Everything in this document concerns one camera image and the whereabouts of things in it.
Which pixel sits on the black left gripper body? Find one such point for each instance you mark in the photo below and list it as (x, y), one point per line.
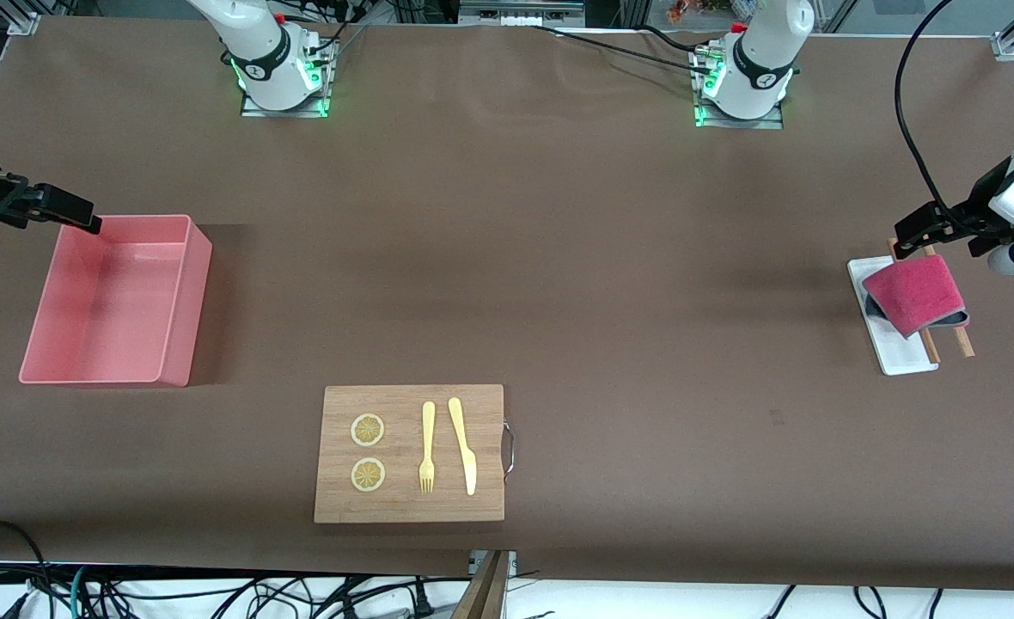
(976, 209)

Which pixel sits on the red cloth with grey backing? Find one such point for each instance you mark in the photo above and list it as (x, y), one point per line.
(915, 292)

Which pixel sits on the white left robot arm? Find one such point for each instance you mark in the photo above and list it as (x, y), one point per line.
(765, 52)

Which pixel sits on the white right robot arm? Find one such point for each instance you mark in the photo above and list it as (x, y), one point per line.
(258, 52)

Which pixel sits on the pink plastic bin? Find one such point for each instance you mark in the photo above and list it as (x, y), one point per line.
(112, 301)

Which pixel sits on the white rectangular tray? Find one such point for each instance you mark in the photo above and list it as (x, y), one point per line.
(902, 352)

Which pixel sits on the lemon slice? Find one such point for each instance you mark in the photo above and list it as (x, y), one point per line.
(368, 474)
(367, 430)

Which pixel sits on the yellow fork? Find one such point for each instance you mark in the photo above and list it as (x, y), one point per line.
(428, 430)

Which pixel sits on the wooden cutting board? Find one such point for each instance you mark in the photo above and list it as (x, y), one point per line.
(404, 507)

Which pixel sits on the grey equipment box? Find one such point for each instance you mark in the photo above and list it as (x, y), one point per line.
(520, 13)

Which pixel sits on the yellow knife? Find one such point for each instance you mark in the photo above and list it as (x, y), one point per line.
(464, 447)

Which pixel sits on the wooden plank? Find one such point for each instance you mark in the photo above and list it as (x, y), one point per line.
(485, 597)

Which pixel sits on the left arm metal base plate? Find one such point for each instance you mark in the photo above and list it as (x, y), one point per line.
(739, 124)

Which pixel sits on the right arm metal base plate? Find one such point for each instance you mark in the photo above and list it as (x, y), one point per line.
(284, 113)

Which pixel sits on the small metal bracket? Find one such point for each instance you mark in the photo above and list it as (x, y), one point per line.
(512, 563)

